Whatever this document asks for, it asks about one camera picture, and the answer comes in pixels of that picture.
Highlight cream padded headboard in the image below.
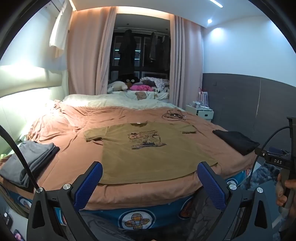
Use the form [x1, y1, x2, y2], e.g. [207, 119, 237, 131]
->
[0, 65, 68, 158]

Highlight white and red rack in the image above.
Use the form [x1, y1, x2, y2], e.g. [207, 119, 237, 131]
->
[197, 87, 212, 109]

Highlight dark window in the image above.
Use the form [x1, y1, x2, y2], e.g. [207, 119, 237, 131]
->
[109, 14, 171, 93]

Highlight dark hanging coat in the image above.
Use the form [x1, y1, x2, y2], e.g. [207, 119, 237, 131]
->
[119, 30, 136, 77]

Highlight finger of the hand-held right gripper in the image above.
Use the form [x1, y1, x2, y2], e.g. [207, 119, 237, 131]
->
[255, 148, 270, 162]

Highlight olive printed t-shirt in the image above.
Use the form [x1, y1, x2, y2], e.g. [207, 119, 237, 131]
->
[84, 121, 219, 185]

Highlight dark plush toy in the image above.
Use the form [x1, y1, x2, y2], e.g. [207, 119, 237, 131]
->
[125, 77, 141, 90]

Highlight white nightstand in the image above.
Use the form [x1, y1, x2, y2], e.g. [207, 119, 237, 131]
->
[186, 103, 214, 122]

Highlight grey folded clothes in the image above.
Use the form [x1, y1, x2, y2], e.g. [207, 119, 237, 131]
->
[0, 140, 60, 189]

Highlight white hanging garment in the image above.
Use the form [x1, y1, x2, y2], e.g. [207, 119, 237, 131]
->
[49, 0, 74, 58]

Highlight black folded clothes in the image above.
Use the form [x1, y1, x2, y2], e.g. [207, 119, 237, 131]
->
[212, 130, 260, 156]

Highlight person's right hand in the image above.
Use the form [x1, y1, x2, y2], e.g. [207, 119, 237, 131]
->
[276, 173, 296, 208]

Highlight right hand-held gripper cable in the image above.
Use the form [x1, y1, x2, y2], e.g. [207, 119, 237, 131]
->
[245, 126, 290, 190]

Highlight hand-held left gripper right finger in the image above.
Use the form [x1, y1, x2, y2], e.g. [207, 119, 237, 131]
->
[197, 161, 281, 241]

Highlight pink plush toy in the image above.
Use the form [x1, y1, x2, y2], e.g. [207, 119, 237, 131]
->
[129, 85, 153, 91]

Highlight blue printed bed sheet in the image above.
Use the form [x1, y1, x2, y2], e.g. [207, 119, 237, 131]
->
[0, 167, 255, 232]

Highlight beige plush toy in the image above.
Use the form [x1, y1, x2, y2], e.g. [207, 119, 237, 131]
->
[107, 81, 128, 94]

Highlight grey hanging garment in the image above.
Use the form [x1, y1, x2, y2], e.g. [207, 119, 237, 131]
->
[149, 32, 159, 61]

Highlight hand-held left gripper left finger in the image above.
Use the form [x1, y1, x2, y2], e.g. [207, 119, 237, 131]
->
[26, 161, 103, 241]

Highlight cream duvet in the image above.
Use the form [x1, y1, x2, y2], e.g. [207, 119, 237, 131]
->
[63, 94, 178, 109]

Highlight tangled black cables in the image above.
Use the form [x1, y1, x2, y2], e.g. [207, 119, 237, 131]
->
[161, 110, 188, 121]

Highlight orange-brown blanket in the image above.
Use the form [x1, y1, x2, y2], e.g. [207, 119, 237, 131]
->
[30, 100, 257, 210]

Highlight left hand-held gripper cable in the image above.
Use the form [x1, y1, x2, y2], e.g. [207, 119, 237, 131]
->
[0, 125, 40, 191]

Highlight hand-held gripper cable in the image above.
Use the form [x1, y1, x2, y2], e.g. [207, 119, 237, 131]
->
[245, 126, 290, 190]
[0, 125, 40, 191]

